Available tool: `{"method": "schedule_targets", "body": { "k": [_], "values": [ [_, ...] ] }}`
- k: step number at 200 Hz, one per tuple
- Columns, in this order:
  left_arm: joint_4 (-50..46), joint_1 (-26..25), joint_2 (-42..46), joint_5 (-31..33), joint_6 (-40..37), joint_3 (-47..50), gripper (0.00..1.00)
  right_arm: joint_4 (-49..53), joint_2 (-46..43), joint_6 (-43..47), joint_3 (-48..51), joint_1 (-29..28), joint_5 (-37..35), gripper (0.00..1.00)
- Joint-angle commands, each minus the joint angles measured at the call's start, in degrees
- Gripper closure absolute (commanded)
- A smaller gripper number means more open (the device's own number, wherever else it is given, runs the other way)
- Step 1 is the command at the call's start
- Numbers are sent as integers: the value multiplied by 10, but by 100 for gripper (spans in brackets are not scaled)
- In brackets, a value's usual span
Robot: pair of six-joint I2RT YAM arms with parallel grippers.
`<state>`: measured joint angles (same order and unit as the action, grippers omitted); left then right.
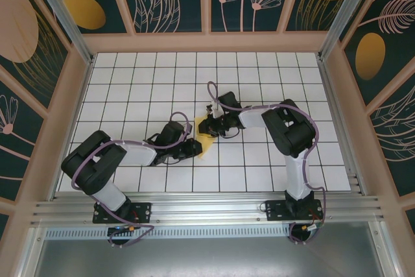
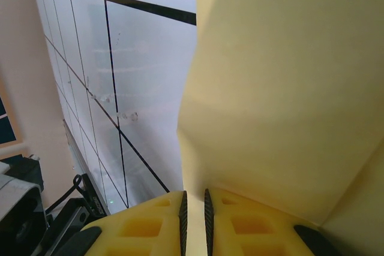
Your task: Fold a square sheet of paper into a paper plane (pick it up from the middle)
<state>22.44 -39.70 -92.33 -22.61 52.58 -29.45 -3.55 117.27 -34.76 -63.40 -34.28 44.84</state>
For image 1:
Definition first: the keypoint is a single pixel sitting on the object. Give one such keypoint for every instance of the grey metal panel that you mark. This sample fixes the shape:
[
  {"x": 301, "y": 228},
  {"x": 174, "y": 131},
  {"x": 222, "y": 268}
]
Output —
[{"x": 207, "y": 257}]

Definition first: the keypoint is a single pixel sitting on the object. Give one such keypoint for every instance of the aluminium frame post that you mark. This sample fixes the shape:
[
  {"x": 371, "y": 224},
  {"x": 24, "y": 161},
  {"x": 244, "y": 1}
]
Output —
[
  {"x": 354, "y": 14},
  {"x": 61, "y": 14}
]

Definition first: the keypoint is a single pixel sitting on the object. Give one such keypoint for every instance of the aluminium side rail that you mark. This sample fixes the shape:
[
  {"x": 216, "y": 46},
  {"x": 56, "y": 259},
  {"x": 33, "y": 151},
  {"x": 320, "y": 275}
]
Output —
[{"x": 336, "y": 102}]

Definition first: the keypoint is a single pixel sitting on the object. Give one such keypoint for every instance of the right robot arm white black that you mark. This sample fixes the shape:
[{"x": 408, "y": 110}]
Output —
[{"x": 253, "y": 119}]

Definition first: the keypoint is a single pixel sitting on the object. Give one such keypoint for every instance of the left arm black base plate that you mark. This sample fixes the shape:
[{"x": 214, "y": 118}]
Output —
[{"x": 144, "y": 209}]

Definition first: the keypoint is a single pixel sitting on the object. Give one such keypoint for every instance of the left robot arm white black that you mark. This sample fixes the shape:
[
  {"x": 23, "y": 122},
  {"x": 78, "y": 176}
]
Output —
[{"x": 139, "y": 155}]

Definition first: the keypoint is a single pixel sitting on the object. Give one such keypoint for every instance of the aluminium mounting rail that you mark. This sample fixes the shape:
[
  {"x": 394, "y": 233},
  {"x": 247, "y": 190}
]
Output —
[{"x": 207, "y": 205}]

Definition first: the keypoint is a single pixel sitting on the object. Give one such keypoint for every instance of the yellow power connector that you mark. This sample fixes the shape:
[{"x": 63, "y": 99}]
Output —
[
  {"x": 304, "y": 227},
  {"x": 131, "y": 228}
]

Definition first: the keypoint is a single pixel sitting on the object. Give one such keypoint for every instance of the yellow cloth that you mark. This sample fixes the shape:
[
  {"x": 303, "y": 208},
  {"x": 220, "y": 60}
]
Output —
[{"x": 207, "y": 147}]

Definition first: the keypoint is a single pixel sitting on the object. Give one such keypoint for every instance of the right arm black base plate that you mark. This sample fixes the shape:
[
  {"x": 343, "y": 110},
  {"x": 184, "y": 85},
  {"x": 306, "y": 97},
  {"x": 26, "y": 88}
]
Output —
[{"x": 275, "y": 210}]

